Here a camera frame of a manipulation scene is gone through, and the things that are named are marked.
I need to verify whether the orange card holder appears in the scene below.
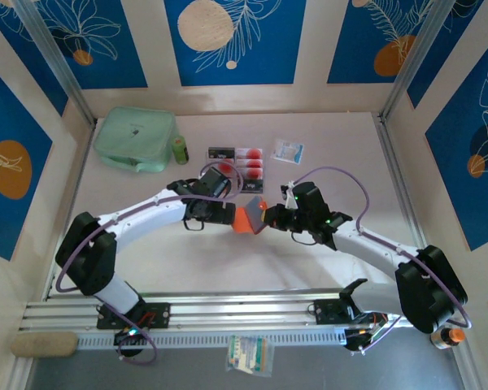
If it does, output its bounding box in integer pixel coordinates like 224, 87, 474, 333
233, 195, 269, 236

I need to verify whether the black VIP card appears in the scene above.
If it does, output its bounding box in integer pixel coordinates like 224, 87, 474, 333
239, 177, 266, 195
207, 145, 236, 163

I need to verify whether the pack of red balls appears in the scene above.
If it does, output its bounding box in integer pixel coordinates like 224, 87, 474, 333
234, 147, 265, 160

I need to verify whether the white blue gauze packet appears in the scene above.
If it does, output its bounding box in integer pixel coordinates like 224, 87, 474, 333
270, 137, 306, 165

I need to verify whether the green plastic bottle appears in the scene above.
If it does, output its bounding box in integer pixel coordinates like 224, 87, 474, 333
170, 136, 190, 166

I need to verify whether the mint green medicine bag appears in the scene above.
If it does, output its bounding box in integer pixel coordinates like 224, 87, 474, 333
92, 106, 177, 174

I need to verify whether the clear bag of plasters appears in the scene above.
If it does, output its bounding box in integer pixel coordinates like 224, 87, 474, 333
226, 335, 274, 375

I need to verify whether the brown bottle orange cap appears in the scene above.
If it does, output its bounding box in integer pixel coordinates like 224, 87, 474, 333
429, 327, 467, 350

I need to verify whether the beige sponge block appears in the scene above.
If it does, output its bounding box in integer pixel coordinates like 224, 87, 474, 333
11, 331, 79, 358

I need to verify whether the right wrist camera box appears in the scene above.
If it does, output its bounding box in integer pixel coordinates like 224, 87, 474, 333
290, 181, 330, 216

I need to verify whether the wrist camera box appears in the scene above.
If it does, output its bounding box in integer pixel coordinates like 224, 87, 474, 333
290, 181, 330, 216
198, 167, 232, 200

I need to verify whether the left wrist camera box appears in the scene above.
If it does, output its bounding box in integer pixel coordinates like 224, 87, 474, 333
198, 167, 232, 200

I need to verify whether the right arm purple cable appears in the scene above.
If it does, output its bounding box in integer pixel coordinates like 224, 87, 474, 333
286, 165, 473, 357

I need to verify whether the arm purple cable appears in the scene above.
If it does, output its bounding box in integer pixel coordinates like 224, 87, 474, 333
55, 162, 245, 366
286, 165, 473, 357

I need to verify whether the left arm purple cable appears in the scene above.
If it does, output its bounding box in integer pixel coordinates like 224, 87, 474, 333
55, 162, 245, 366

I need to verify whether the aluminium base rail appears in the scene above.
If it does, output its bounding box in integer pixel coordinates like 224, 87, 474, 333
19, 288, 403, 335

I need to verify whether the aluminium table side rail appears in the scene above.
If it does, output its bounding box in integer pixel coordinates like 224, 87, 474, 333
42, 123, 97, 301
373, 113, 440, 261

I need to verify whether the slotted grey cable duct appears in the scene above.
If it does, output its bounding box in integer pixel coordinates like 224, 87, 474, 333
76, 328, 346, 350

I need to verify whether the aluminium frame post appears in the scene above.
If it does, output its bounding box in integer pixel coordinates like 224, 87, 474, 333
378, 0, 452, 123
14, 0, 98, 128

